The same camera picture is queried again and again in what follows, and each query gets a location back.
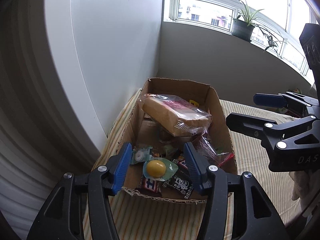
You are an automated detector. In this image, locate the clear pack green candy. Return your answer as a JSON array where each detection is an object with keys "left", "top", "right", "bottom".
[{"left": 161, "top": 144, "right": 178, "bottom": 159}]

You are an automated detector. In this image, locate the green carton box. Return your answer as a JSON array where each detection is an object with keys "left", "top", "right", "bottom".
[{"left": 288, "top": 88, "right": 302, "bottom": 94}]

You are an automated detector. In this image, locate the black white patterned snack pack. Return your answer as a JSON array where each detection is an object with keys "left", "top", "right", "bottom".
[{"left": 162, "top": 170, "right": 194, "bottom": 199}]

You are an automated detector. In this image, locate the teal round candy pack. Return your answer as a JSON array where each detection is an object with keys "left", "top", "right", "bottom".
[{"left": 131, "top": 146, "right": 152, "bottom": 165}]

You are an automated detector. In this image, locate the snickers bar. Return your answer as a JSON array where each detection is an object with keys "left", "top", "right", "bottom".
[{"left": 138, "top": 175, "right": 162, "bottom": 197}]

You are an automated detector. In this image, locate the striped table cloth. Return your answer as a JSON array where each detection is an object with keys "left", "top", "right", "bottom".
[{"left": 92, "top": 88, "right": 301, "bottom": 239}]

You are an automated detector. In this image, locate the yellow egg-shaped candy pack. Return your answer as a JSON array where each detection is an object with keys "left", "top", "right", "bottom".
[{"left": 143, "top": 158, "right": 178, "bottom": 181}]

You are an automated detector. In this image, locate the yellow candy wrapper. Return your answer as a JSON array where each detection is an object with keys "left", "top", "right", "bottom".
[{"left": 189, "top": 100, "right": 199, "bottom": 107}]

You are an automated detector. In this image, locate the bagged sliced bread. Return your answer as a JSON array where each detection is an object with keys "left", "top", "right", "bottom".
[{"left": 138, "top": 94, "right": 212, "bottom": 137}]

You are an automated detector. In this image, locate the brown cardboard box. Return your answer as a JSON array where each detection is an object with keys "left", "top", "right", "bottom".
[{"left": 117, "top": 77, "right": 238, "bottom": 204}]

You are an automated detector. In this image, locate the potted spider plant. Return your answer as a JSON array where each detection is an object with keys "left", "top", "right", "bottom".
[{"left": 231, "top": 0, "right": 286, "bottom": 58}]

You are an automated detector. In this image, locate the white window frame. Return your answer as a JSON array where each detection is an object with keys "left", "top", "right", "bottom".
[{"left": 164, "top": 0, "right": 318, "bottom": 82}]

